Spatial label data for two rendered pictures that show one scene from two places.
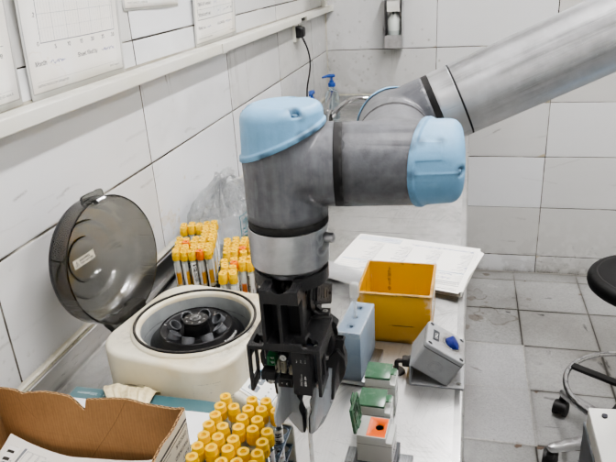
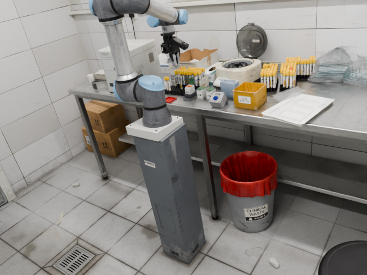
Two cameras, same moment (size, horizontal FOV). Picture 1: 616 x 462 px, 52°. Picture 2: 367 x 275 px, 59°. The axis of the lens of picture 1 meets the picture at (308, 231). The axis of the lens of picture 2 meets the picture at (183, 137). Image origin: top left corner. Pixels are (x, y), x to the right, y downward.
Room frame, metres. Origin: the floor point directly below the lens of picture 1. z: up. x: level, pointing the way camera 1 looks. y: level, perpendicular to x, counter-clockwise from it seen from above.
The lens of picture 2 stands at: (1.37, -1.77, 1.62)
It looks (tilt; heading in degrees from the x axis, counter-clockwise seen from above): 29 degrees down; 116
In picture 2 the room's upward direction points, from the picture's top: 10 degrees counter-clockwise
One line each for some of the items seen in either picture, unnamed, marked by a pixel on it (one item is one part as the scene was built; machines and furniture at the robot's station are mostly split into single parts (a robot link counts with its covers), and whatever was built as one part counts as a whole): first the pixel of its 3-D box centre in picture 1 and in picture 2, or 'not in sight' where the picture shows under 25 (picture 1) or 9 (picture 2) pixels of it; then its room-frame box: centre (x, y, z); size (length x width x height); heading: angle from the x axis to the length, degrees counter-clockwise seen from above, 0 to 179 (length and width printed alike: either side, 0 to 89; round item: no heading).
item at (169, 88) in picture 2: not in sight; (177, 84); (0.54, 0.02, 0.93); 0.17 x 0.09 x 0.11; 165
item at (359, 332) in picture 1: (356, 342); (229, 89); (0.90, -0.07, 0.92); 0.10 x 0.07 x 0.10; 160
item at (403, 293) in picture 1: (398, 301); (250, 95); (1.03, -0.16, 0.93); 0.13 x 0.13 x 0.10; 74
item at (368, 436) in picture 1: (376, 445); (190, 90); (0.66, -0.07, 0.92); 0.05 x 0.04 x 0.06; 73
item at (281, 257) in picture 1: (292, 244); (167, 29); (0.54, 0.02, 1.27); 0.08 x 0.08 x 0.05
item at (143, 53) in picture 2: not in sight; (132, 66); (0.19, 0.12, 1.03); 0.31 x 0.27 x 0.30; 165
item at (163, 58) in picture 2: not in sight; (162, 62); (0.23, 0.47, 0.94); 0.22 x 0.12 x 0.13; 169
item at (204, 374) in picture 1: (208, 350); (236, 72); (0.88, 0.18, 0.94); 0.30 x 0.24 x 0.12; 66
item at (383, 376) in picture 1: (381, 388); (211, 94); (0.79, -0.10, 0.91); 0.05 x 0.04 x 0.07; 75
